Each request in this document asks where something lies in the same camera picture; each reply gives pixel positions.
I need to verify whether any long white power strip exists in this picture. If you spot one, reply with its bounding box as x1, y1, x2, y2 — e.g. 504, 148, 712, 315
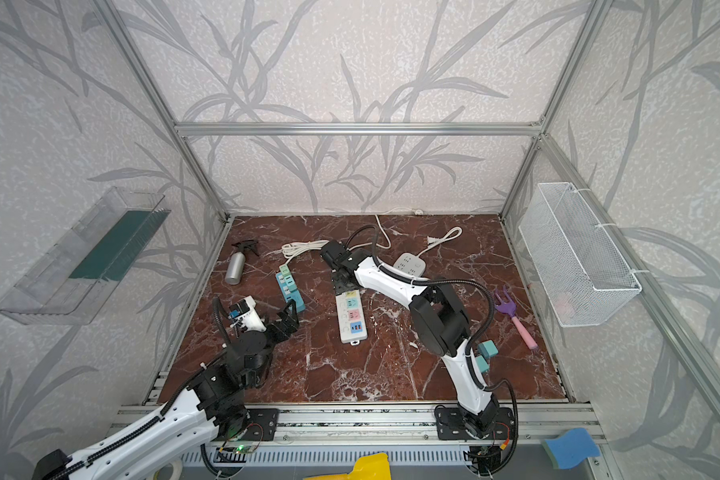
336, 290, 368, 346

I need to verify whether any teal power strip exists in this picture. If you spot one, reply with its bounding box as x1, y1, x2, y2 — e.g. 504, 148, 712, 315
276, 271, 306, 313

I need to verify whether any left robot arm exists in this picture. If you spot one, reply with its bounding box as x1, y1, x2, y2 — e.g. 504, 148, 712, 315
33, 298, 299, 479

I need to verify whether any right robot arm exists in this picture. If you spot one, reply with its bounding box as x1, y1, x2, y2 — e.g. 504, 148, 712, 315
320, 240, 511, 439

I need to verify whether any teal plug adapter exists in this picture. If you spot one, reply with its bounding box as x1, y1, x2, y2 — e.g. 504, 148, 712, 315
474, 355, 490, 374
478, 340, 499, 360

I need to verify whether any square white power socket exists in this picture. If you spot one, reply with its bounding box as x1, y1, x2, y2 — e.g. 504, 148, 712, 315
393, 252, 426, 277

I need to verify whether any silver spray bottle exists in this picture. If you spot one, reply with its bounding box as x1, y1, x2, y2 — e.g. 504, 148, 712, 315
224, 239, 260, 285

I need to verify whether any yellow plastic object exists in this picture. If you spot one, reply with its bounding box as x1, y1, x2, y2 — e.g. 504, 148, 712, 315
305, 453, 392, 480

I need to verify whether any purple pink toy fork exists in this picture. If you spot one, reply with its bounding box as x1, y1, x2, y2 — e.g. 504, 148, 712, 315
494, 288, 539, 351

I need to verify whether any blue sponge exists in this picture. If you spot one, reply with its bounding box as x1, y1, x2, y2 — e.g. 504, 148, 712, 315
542, 428, 601, 470

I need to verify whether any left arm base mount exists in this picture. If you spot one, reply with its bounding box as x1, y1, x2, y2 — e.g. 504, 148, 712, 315
225, 408, 280, 442

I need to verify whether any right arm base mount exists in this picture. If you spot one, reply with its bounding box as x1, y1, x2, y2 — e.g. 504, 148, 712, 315
434, 405, 516, 442

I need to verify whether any clear plastic wall tray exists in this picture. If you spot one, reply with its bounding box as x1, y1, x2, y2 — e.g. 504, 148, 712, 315
0, 187, 171, 325

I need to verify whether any white wire basket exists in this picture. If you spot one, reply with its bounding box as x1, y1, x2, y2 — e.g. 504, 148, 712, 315
519, 182, 642, 328

